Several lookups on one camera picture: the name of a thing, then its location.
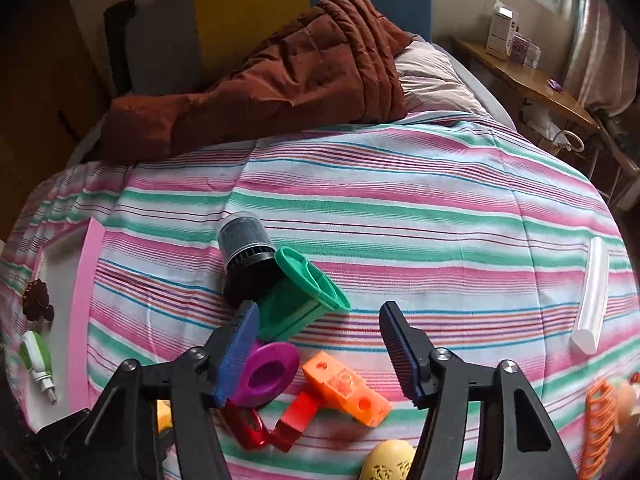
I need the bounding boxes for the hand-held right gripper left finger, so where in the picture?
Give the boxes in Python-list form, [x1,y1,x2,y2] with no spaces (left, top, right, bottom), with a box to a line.
[75,300,261,480]

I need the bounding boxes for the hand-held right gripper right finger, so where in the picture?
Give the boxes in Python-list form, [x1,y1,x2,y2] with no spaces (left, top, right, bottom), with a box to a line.
[378,301,581,480]

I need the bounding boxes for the green plastic holder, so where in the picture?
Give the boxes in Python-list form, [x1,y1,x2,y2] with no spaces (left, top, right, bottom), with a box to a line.
[255,246,352,343]

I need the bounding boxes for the red metal cylinder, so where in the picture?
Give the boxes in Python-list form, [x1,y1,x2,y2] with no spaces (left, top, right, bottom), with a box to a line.
[220,400,271,451]

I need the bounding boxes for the red wooden puzzle block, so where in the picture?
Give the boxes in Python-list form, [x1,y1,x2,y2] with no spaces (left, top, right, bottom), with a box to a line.
[267,391,321,453]

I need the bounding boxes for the black cylindrical container clear cap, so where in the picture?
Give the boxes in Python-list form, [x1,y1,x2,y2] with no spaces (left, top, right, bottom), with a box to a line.
[218,211,281,306]

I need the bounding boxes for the yellow egg-shaped perforated diffuser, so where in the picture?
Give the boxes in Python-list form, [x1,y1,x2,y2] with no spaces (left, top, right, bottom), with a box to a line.
[359,439,416,480]

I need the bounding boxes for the pink-rimmed white tray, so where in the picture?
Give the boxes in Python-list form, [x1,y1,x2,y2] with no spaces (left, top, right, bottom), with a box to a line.
[27,217,108,436]

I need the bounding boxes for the orange hair claw clip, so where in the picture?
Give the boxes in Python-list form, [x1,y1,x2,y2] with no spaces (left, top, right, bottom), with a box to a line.
[579,379,621,480]

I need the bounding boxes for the purple oval plastic piece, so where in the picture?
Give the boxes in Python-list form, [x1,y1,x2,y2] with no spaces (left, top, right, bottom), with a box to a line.
[232,341,301,408]

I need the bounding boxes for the orange plastic block with holes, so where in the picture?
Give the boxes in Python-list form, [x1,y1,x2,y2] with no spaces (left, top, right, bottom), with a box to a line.
[301,351,392,428]

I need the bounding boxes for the small yellow plastic piece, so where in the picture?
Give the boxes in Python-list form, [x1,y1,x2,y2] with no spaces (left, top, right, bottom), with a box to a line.
[156,399,173,436]

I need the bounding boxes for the striped bedsheet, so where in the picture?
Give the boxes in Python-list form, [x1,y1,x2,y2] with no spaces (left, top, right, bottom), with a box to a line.
[0,110,640,480]

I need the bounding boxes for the white plastic tube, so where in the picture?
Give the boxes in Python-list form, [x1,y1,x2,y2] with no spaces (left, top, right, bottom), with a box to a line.
[570,236,610,356]

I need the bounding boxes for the white green plug-in device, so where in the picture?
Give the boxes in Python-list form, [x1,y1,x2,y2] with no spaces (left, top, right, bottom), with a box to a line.
[19,329,58,405]

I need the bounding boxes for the brown massager brush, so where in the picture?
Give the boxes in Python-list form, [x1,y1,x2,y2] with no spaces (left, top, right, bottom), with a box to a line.
[21,280,55,322]

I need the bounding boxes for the beige egg-shaped object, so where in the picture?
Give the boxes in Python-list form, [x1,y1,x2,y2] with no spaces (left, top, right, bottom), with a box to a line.
[612,380,639,433]

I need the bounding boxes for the pale pink pillow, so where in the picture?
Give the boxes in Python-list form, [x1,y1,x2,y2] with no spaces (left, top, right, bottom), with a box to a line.
[392,40,493,121]

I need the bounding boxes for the brown quilted duvet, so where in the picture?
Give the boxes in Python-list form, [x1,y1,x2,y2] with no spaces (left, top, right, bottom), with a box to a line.
[100,0,416,166]

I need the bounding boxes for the wooden side table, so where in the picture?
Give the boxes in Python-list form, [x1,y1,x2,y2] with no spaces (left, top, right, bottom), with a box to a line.
[452,37,601,136]

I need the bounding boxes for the wooden wardrobe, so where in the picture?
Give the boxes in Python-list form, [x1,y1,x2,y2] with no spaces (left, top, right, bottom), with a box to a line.
[0,0,108,241]

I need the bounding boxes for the purple small box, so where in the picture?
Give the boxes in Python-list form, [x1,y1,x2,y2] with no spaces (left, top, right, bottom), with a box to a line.
[507,32,543,68]

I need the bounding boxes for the white carton box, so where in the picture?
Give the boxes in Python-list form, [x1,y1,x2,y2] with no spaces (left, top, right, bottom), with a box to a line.
[485,1,518,61]

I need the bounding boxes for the grey yellow blue headboard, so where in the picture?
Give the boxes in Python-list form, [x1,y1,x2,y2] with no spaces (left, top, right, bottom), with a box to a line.
[102,0,433,98]

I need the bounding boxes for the pale curtain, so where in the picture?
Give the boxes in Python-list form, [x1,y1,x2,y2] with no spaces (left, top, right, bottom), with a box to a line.
[565,0,640,116]

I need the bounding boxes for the white bed frame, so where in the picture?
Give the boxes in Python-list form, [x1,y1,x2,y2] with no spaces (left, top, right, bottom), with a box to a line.
[65,120,108,168]

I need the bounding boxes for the white cable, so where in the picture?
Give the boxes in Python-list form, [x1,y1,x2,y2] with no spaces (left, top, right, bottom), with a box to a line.
[550,129,587,152]

